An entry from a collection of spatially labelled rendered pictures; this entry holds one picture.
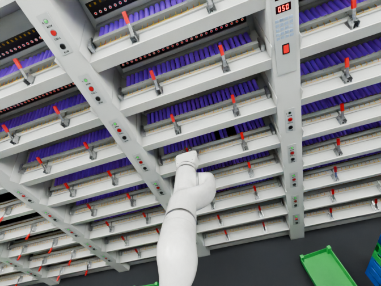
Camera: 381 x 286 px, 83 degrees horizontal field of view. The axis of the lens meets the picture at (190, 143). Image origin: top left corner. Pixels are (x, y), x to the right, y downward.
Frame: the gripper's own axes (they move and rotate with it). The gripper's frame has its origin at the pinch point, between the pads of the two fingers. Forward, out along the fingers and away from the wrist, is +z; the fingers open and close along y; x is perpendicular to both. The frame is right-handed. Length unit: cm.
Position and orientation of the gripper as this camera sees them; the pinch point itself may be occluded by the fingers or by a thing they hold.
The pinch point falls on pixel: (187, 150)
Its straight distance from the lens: 104.5
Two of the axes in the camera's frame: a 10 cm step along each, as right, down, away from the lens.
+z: 0.2, -5.0, 8.7
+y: 9.4, -2.7, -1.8
